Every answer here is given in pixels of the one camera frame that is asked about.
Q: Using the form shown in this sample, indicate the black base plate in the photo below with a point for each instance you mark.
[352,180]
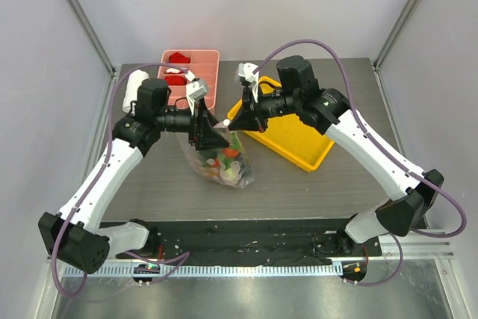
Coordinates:
[259,242]

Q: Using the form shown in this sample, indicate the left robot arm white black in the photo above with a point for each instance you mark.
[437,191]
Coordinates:
[73,234]

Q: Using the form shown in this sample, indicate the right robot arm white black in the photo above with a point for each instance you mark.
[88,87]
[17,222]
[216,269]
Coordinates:
[411,191]

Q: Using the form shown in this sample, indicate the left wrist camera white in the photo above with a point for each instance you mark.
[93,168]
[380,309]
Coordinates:
[196,89]

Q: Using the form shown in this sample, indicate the white red fake food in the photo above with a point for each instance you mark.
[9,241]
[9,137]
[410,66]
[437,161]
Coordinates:
[175,71]

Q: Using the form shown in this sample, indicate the white slotted cable duct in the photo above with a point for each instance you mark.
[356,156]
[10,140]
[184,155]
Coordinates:
[143,270]

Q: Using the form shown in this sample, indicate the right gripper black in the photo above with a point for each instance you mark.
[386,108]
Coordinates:
[256,108]

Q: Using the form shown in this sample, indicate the red fake food lower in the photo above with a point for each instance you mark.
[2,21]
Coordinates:
[175,80]

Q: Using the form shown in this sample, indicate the pink divided organizer tray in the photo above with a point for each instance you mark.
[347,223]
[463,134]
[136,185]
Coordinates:
[204,63]

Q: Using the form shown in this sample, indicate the clear zip top bag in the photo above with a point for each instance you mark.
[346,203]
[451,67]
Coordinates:
[211,164]

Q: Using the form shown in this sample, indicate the rolled white towel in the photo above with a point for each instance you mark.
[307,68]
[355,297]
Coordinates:
[135,79]

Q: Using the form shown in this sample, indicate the fake carrot orange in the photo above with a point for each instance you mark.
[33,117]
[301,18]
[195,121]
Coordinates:
[231,153]

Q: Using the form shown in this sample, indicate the red fake food top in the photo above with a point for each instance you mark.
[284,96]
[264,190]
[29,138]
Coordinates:
[178,58]

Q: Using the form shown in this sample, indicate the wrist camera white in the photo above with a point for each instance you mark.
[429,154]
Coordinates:
[196,89]
[247,75]

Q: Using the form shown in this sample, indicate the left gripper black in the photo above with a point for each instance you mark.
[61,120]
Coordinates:
[205,135]

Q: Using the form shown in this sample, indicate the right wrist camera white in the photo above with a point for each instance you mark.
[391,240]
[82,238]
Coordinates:
[247,75]

